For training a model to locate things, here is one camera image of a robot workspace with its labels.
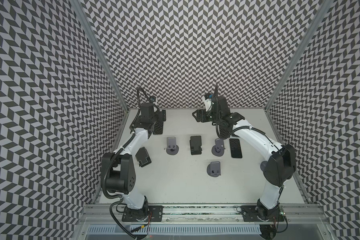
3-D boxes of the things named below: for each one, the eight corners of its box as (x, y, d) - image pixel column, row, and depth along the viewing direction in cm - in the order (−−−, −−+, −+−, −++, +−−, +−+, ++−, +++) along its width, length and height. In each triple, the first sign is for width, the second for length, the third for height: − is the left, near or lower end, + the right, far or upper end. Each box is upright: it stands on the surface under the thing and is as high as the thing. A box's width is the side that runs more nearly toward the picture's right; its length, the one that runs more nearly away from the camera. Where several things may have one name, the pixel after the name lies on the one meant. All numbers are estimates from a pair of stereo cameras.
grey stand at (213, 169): (207, 177, 86) (208, 172, 79) (206, 167, 90) (207, 161, 83) (219, 177, 86) (221, 172, 79) (217, 167, 90) (220, 161, 83)
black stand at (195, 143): (189, 155, 95) (190, 147, 87) (189, 144, 100) (189, 135, 92) (200, 155, 95) (202, 147, 87) (200, 144, 100) (201, 135, 92)
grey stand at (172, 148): (167, 155, 96) (165, 147, 88) (168, 144, 101) (166, 136, 93) (178, 155, 96) (177, 147, 88) (178, 144, 101) (178, 136, 93)
